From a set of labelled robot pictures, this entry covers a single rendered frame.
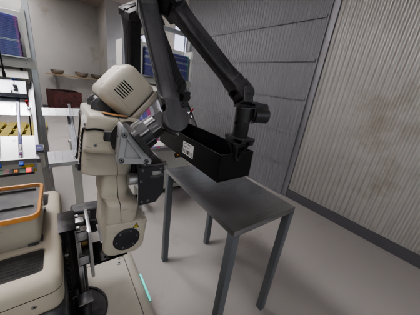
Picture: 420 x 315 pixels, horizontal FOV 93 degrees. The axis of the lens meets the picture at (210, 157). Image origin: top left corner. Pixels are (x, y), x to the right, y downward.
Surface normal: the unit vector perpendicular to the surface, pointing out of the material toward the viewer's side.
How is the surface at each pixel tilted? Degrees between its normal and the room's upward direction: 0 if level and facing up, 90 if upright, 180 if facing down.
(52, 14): 90
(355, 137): 90
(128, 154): 90
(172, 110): 70
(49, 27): 90
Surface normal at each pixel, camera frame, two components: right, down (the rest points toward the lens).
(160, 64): 0.29, 0.01
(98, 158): 0.57, 0.34
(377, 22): -0.79, 0.11
